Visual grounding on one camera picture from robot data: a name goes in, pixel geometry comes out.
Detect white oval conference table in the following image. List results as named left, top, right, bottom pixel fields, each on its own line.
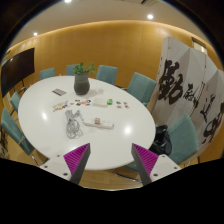
left=18, top=76, right=155, bottom=170

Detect teal chair left upper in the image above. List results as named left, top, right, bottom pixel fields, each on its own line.
left=10, top=87, right=26, bottom=111

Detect teal chair far left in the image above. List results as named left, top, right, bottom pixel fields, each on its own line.
left=40, top=68, right=55, bottom=80

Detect white power strip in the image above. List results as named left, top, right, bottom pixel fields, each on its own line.
left=83, top=118, right=114, bottom=129

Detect calligraphy folding screen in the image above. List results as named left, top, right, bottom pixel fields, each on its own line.
left=152, top=37, right=224, bottom=147

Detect teal chair far centre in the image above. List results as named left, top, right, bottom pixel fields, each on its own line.
left=96, top=65, right=118, bottom=85

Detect white small box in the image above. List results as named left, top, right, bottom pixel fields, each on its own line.
left=92, top=98, right=107, bottom=107

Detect teal chair far right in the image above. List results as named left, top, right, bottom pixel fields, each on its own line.
left=126, top=72, right=156, bottom=105

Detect teal chair left lower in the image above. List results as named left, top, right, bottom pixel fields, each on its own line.
left=1, top=109, right=38, bottom=165

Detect teal chair near right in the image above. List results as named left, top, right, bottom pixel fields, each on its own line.
left=114, top=114, right=199, bottom=183

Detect grey coiled cable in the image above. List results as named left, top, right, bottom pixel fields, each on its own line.
left=64, top=109, right=85, bottom=140

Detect green small object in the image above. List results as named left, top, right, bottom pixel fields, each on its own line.
left=107, top=99, right=113, bottom=105

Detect dark potted green plant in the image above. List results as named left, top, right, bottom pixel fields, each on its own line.
left=74, top=62, right=96, bottom=95

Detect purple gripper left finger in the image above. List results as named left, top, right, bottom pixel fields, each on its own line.
left=64, top=143, right=90, bottom=184

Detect black bag on chair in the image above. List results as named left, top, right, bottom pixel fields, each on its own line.
left=149, top=125, right=172, bottom=156

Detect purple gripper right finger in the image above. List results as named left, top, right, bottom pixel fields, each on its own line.
left=131, top=144, right=158, bottom=185

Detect teal chair far centre-left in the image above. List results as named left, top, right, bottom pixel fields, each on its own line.
left=66, top=64, right=79, bottom=76

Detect black wall television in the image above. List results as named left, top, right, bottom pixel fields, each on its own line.
left=1, top=48, right=35, bottom=96

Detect dark flat card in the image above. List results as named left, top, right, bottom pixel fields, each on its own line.
left=52, top=89, right=67, bottom=96

